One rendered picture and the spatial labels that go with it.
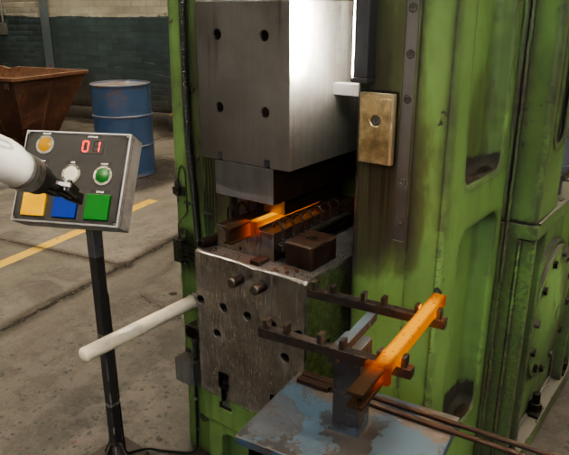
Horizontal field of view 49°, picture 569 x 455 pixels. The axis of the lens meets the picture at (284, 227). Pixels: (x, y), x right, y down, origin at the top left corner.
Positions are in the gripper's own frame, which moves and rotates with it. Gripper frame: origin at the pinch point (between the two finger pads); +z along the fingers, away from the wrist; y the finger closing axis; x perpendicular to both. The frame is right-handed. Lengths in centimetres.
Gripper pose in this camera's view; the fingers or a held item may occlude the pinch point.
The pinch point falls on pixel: (74, 196)
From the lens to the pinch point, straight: 174.7
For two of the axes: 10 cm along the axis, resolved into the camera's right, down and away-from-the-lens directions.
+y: 9.8, 0.7, -1.9
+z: 1.8, 2.0, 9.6
